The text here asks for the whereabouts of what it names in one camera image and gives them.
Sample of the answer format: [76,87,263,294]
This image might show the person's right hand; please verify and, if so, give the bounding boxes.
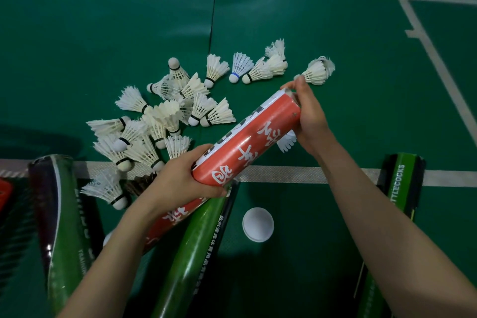
[280,76,337,157]

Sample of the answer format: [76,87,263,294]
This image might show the person's right forearm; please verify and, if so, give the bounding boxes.
[316,136,477,318]

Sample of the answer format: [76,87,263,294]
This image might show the white round tube cap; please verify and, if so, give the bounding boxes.
[242,207,275,243]

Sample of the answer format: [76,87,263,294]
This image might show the pile of white shuttlecocks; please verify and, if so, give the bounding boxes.
[80,39,336,211]

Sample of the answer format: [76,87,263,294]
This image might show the red shuttlecock tube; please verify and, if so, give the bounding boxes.
[143,89,302,253]

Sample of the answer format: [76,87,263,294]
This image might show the person's left hand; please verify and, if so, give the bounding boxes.
[141,144,228,223]

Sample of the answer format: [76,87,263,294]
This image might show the red plastic item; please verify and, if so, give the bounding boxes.
[0,178,14,211]

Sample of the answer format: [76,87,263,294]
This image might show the green shuttlecock tube black stripe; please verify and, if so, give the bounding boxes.
[28,154,106,315]

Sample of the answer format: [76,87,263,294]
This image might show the person's left forearm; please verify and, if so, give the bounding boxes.
[57,198,170,318]

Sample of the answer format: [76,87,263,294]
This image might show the green shuttlecock tube black edges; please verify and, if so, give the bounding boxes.
[353,152,427,318]

